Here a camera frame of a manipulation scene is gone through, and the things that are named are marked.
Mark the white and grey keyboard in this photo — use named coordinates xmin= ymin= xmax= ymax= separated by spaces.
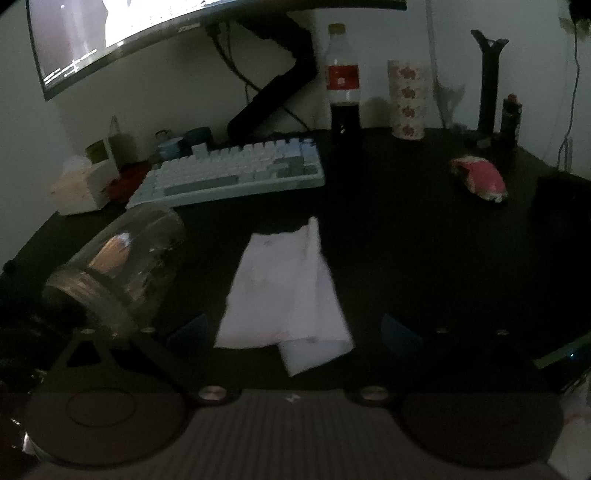
xmin=126 ymin=137 xmax=326 ymax=209

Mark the cola bottle with red label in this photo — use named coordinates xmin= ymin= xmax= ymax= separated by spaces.
xmin=325 ymin=24 xmax=363 ymax=154

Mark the black monitor cable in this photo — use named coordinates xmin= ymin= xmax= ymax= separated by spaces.
xmin=208 ymin=24 xmax=310 ymax=134

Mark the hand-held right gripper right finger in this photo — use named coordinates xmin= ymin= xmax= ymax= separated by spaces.
xmin=355 ymin=314 xmax=555 ymax=406

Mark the white paper tissue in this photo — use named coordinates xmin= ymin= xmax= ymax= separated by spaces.
xmin=213 ymin=216 xmax=354 ymax=378

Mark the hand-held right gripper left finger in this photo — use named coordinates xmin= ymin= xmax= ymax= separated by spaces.
xmin=30 ymin=314 xmax=241 ymax=407

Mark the curved computer monitor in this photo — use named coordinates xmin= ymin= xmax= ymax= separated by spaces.
xmin=25 ymin=0 xmax=408 ymax=101

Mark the crumpled pink wrapper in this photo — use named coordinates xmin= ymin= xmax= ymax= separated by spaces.
xmin=450 ymin=156 xmax=509 ymax=203

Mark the red cloth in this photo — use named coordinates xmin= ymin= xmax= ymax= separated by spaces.
xmin=107 ymin=161 xmax=155 ymax=204

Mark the thin wall cable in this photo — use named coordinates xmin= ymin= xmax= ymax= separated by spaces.
xmin=556 ymin=28 xmax=583 ymax=172

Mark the cream tissue box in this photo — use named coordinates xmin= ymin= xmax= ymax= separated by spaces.
xmin=50 ymin=154 xmax=122 ymax=217

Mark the small black bottle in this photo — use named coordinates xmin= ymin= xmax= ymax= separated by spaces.
xmin=501 ymin=93 xmax=524 ymax=149

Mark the black headphone stand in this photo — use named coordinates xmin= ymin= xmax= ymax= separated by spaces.
xmin=471 ymin=28 xmax=509 ymax=148

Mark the light blue cup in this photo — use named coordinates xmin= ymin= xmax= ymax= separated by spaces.
xmin=157 ymin=137 xmax=186 ymax=162

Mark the clear glass jar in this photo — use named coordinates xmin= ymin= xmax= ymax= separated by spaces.
xmin=41 ymin=205 xmax=188 ymax=339

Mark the patterned paper tube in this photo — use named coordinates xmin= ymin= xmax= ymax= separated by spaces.
xmin=387 ymin=59 xmax=428 ymax=140

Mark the wall power adapter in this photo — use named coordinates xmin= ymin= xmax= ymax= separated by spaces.
xmin=558 ymin=0 xmax=591 ymax=34

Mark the dark blue cup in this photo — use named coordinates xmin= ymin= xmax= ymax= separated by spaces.
xmin=185 ymin=127 xmax=214 ymax=149

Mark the green box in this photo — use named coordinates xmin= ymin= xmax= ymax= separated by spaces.
xmin=85 ymin=137 xmax=116 ymax=165

